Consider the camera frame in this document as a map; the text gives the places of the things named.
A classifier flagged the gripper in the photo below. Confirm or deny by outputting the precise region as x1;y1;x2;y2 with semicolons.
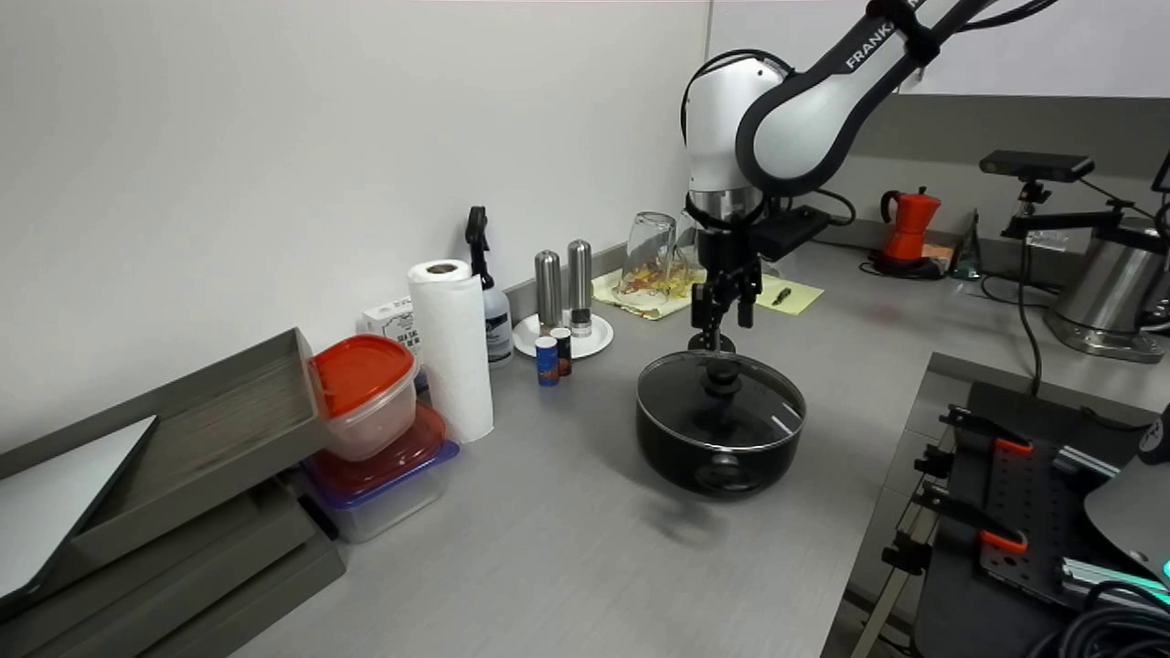
690;218;766;333

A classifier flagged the glass pot lid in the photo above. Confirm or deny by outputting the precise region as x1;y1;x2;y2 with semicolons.
636;350;808;452

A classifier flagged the black cooking pot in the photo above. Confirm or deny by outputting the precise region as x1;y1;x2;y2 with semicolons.
634;331;808;500

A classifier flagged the red moka pot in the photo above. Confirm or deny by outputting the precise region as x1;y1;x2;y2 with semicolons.
879;186;943;266

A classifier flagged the small upturned drinking glass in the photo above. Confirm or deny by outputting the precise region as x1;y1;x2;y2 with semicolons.
675;212;707;277

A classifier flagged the yellow notepad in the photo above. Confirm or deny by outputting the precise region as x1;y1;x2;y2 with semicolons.
753;273;826;317

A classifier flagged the large upturned drinking glass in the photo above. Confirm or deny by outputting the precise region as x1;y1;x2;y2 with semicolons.
616;211;680;308

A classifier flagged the yellow patterned cloth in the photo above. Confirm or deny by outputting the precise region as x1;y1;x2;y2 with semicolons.
591;266;707;322

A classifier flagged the white plate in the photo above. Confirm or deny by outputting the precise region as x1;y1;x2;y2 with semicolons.
511;312;615;360

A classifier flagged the tall steel grinder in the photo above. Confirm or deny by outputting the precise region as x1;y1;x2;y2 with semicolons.
567;239;594;340

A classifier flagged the short steel grinder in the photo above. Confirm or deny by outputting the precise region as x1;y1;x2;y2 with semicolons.
534;249;564;335

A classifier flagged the black round trivet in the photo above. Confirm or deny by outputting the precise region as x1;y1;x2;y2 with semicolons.
867;249;949;281

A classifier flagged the spray bottle with black nozzle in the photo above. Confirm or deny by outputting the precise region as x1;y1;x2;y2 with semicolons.
464;206;516;369

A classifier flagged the clear glass flask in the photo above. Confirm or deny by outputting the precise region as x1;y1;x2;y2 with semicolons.
950;209;985;281

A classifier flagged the paper towel roll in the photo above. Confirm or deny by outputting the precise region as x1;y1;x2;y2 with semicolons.
407;259;496;446

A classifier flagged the black and orange clamp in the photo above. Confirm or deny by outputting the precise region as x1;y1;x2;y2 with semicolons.
913;404;1036;483
880;481;1031;578

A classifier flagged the white cardboard box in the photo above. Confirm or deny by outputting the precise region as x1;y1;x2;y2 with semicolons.
357;296;423;368

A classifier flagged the flat red-lidded plastic container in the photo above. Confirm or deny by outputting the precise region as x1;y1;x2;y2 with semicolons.
305;402;450;500

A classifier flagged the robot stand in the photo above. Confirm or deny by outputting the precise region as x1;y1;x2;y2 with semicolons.
821;352;1170;658

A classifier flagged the tall red-lidded plastic container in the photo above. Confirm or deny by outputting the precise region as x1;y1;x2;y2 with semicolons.
308;334;422;463

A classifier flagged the steel kettle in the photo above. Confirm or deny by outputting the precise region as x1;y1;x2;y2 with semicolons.
1044;225;1170;366

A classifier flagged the blue-lidded plastic container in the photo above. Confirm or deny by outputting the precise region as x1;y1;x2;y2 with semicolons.
309;440;461;545

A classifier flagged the grey metal tray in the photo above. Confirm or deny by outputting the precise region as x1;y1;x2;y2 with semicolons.
66;326;332;569

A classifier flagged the stack of grey trays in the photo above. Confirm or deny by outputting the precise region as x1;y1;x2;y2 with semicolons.
0;475;347;658

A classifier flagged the grey flat panel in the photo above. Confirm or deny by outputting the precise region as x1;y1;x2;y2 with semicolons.
0;415;159;606

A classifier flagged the camera on mount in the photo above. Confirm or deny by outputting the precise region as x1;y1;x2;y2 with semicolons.
978;148;1170;255

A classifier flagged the coil of black cable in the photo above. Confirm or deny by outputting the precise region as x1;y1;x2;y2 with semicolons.
1022;581;1170;658

